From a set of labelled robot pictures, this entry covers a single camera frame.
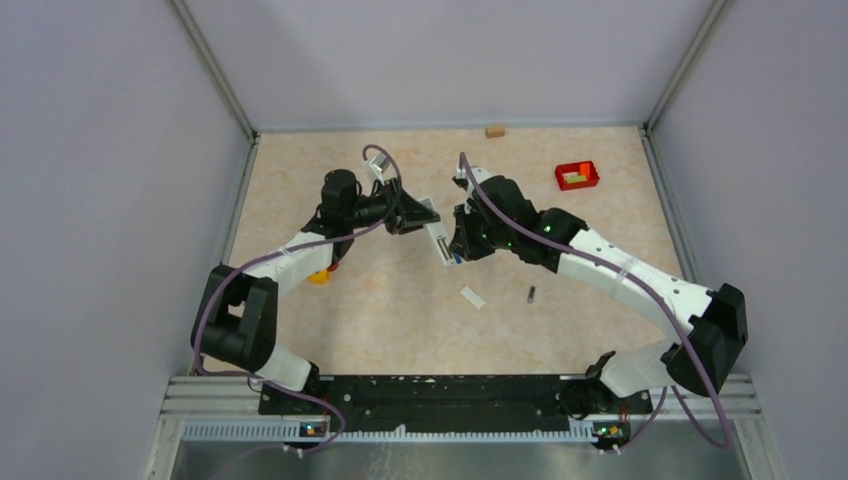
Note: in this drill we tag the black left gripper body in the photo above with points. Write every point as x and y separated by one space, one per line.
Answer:
390 200

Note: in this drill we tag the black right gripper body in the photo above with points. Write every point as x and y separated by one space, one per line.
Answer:
477 239

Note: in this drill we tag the white remote control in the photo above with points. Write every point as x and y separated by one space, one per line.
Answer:
438 235

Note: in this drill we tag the white battery cover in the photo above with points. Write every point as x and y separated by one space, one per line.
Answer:
472 297

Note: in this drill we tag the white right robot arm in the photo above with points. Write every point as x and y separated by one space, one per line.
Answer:
706 329

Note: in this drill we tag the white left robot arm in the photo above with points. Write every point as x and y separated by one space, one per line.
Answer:
237 318

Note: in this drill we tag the yellow traffic light toy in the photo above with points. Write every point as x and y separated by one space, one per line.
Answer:
321 277

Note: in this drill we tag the small wooden block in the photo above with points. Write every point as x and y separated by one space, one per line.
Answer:
495 131

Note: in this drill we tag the red plastic bin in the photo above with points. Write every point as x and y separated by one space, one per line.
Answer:
577 175

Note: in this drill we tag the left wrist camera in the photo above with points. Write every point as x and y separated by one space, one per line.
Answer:
378 167

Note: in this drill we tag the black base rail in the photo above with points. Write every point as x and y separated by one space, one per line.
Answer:
455 403

